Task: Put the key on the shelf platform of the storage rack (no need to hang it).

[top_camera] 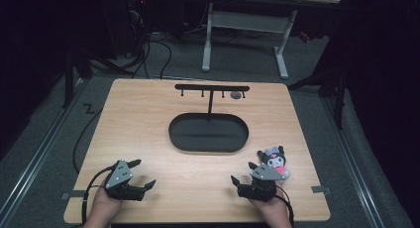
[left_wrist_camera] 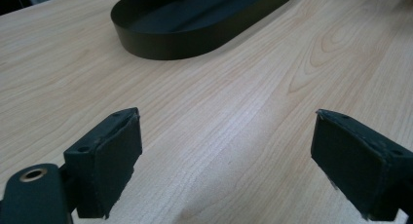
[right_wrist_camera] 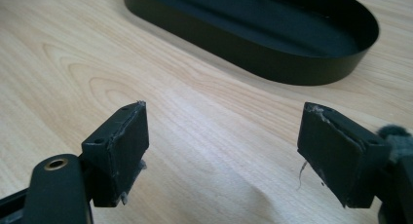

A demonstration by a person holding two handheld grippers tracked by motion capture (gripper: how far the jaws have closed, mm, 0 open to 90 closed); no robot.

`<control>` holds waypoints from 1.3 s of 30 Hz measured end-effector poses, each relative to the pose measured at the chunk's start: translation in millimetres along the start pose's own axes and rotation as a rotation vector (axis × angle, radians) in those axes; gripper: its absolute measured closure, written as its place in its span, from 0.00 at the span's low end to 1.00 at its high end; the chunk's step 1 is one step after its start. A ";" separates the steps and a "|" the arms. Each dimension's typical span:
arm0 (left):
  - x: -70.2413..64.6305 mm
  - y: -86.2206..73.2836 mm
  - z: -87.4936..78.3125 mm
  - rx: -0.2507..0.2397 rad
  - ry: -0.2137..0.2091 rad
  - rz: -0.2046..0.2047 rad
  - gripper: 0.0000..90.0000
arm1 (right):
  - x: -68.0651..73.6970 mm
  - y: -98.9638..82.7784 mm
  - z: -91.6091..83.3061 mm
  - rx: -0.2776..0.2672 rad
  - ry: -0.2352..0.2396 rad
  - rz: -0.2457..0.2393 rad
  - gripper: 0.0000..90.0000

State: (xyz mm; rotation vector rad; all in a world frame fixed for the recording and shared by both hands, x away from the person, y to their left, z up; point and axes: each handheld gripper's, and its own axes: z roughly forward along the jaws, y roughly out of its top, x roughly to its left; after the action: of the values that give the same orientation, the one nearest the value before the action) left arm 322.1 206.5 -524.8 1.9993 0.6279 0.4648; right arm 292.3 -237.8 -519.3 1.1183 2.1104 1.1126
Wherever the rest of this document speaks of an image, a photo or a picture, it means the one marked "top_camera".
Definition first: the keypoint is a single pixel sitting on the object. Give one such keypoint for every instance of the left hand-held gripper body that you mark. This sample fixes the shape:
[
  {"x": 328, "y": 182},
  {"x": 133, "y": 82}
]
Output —
[{"x": 120, "y": 181}]

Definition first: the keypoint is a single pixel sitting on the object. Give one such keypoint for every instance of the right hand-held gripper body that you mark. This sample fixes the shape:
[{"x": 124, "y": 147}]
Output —
[{"x": 261, "y": 183}]

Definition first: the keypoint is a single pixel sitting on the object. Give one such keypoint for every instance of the black hook rack with tray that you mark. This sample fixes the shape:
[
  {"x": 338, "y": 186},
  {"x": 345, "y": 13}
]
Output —
[{"x": 208, "y": 125}]

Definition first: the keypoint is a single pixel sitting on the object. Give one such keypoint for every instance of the person's right hand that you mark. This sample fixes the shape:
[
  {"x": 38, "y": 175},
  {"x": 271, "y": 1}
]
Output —
[{"x": 272, "y": 211}]

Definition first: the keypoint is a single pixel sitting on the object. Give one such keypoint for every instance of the person's left hand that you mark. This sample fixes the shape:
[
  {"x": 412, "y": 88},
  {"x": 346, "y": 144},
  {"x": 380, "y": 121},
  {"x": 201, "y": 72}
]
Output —
[{"x": 105, "y": 208}]

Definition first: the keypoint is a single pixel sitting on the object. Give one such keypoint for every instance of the grey tape strip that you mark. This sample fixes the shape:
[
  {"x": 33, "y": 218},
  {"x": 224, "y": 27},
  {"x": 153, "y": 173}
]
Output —
[
  {"x": 321, "y": 189},
  {"x": 73, "y": 195}
]

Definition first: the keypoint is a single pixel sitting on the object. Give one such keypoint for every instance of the grey round table grommet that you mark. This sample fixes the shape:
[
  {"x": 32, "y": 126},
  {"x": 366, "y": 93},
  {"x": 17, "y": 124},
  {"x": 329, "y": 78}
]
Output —
[{"x": 235, "y": 95}]

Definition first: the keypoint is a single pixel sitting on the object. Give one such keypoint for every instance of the black metal stand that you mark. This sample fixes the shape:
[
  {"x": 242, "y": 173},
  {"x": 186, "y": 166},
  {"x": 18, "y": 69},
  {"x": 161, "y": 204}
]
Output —
[
  {"x": 333, "y": 89},
  {"x": 74, "y": 72}
]

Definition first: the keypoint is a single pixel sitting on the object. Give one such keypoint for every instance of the white-legged desk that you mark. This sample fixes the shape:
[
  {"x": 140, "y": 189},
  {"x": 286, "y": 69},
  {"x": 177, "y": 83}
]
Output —
[{"x": 251, "y": 26}]

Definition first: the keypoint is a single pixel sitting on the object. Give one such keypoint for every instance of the metal floor rail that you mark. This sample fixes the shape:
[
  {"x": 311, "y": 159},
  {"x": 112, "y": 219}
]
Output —
[
  {"x": 36, "y": 155},
  {"x": 355, "y": 162}
]

